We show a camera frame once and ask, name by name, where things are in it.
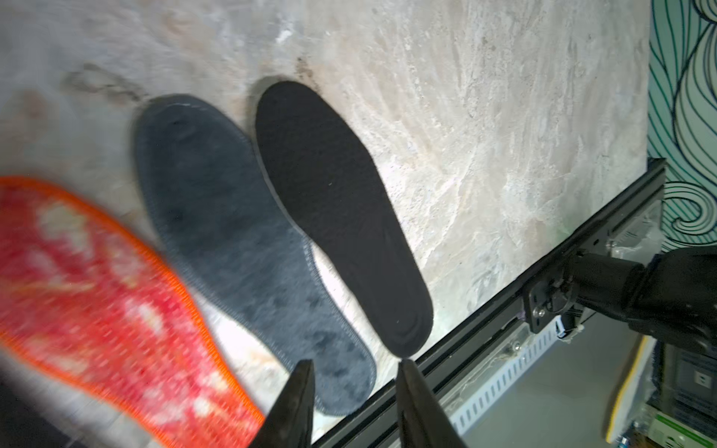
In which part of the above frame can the grey insole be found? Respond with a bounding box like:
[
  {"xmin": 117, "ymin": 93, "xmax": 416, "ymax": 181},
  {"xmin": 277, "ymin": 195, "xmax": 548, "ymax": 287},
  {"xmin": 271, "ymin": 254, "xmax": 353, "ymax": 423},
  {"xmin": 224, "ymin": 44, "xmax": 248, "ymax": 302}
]
[{"xmin": 133, "ymin": 94, "xmax": 376, "ymax": 416}]

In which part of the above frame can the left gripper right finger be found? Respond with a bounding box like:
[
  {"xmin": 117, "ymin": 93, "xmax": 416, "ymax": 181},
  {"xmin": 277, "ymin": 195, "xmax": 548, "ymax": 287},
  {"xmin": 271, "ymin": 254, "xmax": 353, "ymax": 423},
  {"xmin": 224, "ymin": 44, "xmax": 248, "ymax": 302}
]
[{"xmin": 396, "ymin": 360, "xmax": 467, "ymax": 448}]

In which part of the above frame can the white slotted cable duct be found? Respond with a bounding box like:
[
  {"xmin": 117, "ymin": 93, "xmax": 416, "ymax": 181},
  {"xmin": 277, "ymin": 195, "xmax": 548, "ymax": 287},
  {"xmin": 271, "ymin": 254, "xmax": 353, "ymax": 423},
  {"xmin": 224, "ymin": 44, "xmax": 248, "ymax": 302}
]
[{"xmin": 441, "ymin": 318, "xmax": 564, "ymax": 436}]

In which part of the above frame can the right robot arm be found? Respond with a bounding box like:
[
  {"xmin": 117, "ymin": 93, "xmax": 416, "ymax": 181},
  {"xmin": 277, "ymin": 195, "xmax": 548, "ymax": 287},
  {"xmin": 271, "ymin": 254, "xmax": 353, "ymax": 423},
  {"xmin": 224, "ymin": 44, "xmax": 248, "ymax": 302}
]
[{"xmin": 568, "ymin": 246, "xmax": 716, "ymax": 355}]

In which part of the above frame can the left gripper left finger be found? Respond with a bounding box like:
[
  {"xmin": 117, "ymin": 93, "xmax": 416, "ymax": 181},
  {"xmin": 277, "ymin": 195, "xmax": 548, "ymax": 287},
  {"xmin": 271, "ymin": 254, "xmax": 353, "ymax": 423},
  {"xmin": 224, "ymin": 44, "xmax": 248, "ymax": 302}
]
[{"xmin": 248, "ymin": 360, "xmax": 316, "ymax": 448}]

